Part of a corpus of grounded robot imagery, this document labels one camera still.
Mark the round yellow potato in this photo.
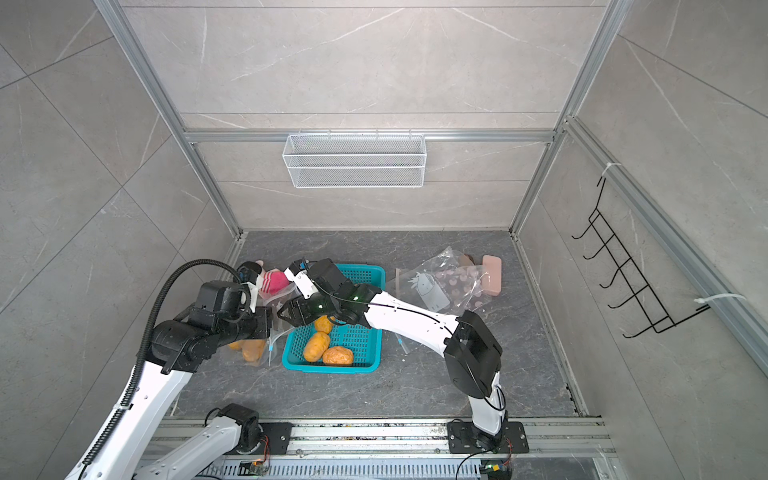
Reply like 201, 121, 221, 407
228, 340, 267, 364

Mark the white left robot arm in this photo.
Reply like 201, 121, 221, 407
68, 307, 292, 479

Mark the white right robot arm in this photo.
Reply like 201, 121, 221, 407
278, 282, 507, 452

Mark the printed clear zipper bag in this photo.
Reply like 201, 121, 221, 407
386, 246, 494, 315

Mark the teal plastic basket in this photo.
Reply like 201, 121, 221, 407
282, 264, 386, 375

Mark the plush doll pink black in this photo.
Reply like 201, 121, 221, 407
237, 260, 290, 298

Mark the wrinkled brown potato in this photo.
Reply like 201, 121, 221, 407
322, 346, 355, 366

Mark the pink rectangular box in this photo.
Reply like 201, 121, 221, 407
481, 255, 503, 297

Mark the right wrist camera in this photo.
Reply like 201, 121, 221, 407
284, 259, 347, 299

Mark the white wire mesh shelf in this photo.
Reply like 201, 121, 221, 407
282, 133, 428, 189

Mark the black corrugated cable hose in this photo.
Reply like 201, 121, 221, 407
80, 258, 244, 469

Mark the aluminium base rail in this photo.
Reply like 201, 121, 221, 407
187, 417, 627, 479

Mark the black wire hook rack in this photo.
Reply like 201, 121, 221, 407
571, 178, 711, 339

